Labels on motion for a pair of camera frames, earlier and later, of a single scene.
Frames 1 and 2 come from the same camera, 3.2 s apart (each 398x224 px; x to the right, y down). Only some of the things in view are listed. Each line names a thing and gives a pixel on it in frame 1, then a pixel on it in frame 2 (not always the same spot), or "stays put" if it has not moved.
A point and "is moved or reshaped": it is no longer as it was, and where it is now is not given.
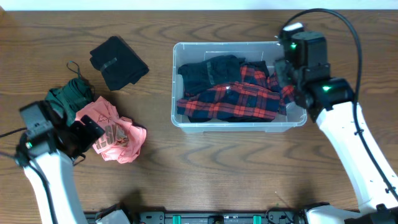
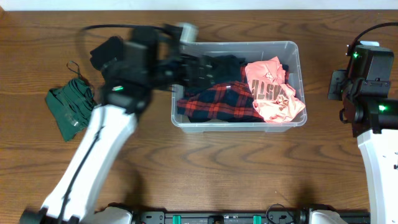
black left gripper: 86,132 → 179,68
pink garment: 121,140 is moved or reshaped
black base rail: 268,217 stays put
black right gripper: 286,67 → 336,93
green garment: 68,98 stays put
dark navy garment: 199,77 stays put
